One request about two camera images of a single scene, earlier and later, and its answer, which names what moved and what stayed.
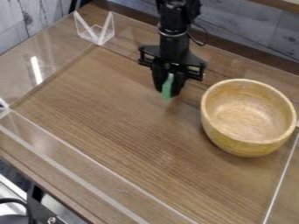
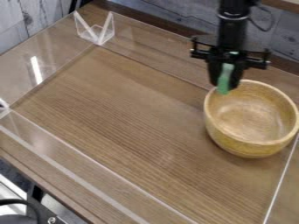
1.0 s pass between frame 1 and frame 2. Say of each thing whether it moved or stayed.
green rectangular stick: moved
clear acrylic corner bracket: stayed
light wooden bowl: stayed
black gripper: moved
